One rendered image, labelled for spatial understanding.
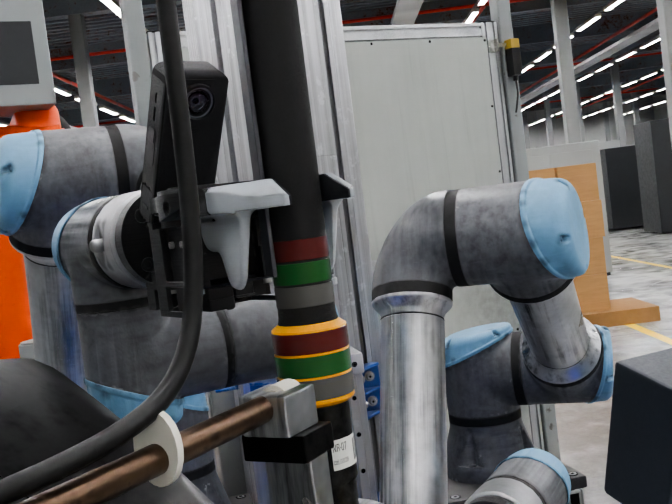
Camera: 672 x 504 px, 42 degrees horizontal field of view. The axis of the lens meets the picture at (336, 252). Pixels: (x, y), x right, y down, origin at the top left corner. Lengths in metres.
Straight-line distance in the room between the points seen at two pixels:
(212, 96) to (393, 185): 2.01
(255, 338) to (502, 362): 0.70
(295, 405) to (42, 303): 0.72
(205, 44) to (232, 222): 1.02
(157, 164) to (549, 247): 0.52
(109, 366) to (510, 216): 0.48
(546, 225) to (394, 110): 1.66
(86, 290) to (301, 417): 0.30
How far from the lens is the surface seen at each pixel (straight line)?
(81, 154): 1.05
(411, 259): 1.00
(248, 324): 0.74
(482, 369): 1.38
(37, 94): 4.52
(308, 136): 0.49
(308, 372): 0.48
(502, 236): 0.99
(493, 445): 1.41
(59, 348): 1.18
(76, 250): 0.72
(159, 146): 0.59
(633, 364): 1.16
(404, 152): 2.60
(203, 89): 0.58
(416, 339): 0.99
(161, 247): 0.57
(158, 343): 0.72
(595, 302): 8.95
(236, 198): 0.47
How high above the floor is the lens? 1.49
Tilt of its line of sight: 3 degrees down
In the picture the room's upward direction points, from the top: 7 degrees counter-clockwise
